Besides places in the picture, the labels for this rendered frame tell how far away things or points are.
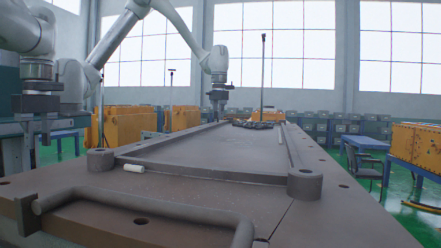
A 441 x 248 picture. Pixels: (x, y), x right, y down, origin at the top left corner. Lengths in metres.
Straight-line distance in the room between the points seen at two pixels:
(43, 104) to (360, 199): 0.76
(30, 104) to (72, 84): 0.46
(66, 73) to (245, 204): 1.05
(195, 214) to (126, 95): 11.68
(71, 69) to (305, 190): 1.09
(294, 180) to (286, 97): 9.53
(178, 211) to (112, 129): 3.78
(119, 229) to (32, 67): 0.61
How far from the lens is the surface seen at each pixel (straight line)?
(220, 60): 1.24
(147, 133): 1.93
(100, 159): 0.36
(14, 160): 1.32
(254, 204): 0.25
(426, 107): 11.61
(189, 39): 1.35
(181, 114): 6.64
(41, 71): 0.75
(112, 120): 3.89
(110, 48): 1.40
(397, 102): 11.01
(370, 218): 0.26
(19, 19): 0.64
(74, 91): 1.19
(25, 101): 0.74
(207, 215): 0.20
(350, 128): 9.25
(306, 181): 0.27
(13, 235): 0.32
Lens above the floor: 1.46
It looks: 4 degrees down
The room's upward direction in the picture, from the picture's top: 2 degrees clockwise
